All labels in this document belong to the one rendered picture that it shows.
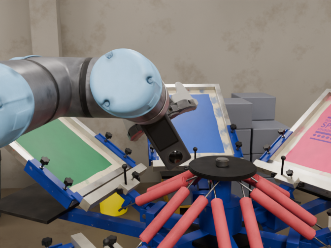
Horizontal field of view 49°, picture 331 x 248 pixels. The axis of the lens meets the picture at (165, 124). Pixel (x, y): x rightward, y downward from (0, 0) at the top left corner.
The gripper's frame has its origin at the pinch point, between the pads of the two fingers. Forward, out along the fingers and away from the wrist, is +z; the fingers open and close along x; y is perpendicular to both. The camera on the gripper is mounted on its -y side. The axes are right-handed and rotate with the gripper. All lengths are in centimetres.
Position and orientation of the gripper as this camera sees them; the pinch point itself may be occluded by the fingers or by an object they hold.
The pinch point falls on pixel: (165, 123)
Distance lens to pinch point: 74.5
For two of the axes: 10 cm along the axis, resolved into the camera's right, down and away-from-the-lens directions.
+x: -8.8, 4.7, 0.6
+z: 1.1, 0.9, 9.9
